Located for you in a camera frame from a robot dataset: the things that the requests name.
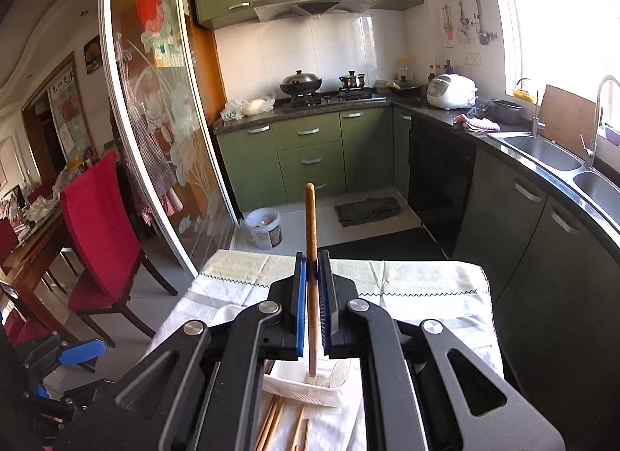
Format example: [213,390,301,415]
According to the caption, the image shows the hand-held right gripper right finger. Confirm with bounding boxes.
[317,250,567,451]

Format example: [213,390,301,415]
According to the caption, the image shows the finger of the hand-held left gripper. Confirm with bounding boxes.
[22,335,108,368]
[33,377,118,415]

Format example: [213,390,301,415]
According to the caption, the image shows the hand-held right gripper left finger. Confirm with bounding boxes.
[114,257,311,451]

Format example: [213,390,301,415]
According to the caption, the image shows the white plastic utensil holder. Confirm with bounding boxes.
[262,358,350,408]

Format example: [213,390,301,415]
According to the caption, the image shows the single brown wooden chopstick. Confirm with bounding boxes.
[304,183,320,379]

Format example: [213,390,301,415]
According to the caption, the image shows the bunch of wooden chopsticks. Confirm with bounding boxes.
[254,395,311,451]

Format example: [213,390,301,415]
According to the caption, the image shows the white plastic bucket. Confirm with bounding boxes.
[243,207,282,251]

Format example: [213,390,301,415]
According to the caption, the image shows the patterned grey green tablecloth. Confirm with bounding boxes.
[145,250,505,451]

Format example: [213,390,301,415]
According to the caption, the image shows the black floor mat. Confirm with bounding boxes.
[317,227,449,260]

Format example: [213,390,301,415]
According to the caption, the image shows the wooden dining table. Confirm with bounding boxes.
[0,199,78,336]

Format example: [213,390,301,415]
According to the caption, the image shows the dark floor cloth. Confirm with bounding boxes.
[334,196,402,228]

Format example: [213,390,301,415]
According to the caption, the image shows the red upholstered chair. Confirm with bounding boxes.
[59,151,179,348]
[26,183,58,206]
[0,219,54,346]

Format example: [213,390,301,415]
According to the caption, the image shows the pile of household clutter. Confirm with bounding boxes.
[26,155,98,224]

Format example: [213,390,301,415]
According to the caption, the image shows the black built-in appliance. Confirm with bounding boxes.
[408,114,478,258]

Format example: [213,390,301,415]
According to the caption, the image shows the dark stone kitchen countertop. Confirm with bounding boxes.
[213,90,620,239]

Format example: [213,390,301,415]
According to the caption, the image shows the white plastic bag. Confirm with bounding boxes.
[221,100,250,122]

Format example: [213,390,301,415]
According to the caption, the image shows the plastic bag of dough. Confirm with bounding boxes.
[242,93,276,117]

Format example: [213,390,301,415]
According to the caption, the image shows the black gas stove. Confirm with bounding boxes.
[281,88,388,110]

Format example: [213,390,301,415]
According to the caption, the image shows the etched glass sliding door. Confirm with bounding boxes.
[99,0,240,277]

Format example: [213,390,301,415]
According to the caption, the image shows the black wok with lid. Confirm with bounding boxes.
[279,69,323,96]

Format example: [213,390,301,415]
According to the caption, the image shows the black frying pan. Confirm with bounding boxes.
[387,80,423,96]

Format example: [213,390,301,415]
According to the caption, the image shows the framed calligraphy poster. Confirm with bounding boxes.
[46,51,95,161]

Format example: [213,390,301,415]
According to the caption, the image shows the pink dish cloth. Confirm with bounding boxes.
[453,113,501,133]

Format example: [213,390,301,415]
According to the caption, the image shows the white rice cooker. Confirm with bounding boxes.
[426,74,478,110]

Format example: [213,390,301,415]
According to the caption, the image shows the row of dark sauce bottles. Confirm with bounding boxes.
[427,60,455,84]

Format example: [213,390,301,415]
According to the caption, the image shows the steel double sink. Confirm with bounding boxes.
[487,131,620,229]

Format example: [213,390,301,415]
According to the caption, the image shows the black cooking pot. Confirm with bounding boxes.
[490,99,523,125]

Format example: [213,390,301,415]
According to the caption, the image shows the small curved steel faucet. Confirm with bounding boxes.
[516,78,546,138]

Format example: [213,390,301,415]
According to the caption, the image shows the wooden cutting board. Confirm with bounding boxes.
[537,84,604,156]

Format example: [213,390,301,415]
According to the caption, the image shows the hanging metal turner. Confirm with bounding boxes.
[475,0,490,46]

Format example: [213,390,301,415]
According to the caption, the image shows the tall steel kitchen faucet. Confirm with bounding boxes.
[580,74,620,170]

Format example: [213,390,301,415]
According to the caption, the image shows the kitchen window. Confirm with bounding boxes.
[489,0,620,132]

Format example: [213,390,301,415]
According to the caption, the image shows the dark wall poster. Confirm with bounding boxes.
[83,39,102,75]

